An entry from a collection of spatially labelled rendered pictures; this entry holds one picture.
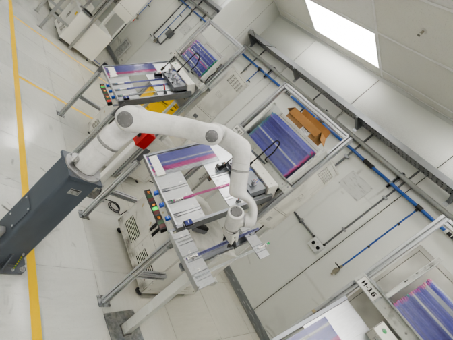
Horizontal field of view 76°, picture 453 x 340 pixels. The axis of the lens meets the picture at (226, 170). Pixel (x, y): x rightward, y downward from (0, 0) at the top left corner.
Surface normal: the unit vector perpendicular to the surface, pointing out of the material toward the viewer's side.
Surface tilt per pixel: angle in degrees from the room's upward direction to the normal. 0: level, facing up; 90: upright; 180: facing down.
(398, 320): 90
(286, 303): 90
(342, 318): 44
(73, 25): 90
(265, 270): 90
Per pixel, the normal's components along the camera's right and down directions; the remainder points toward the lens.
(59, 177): -0.47, -0.32
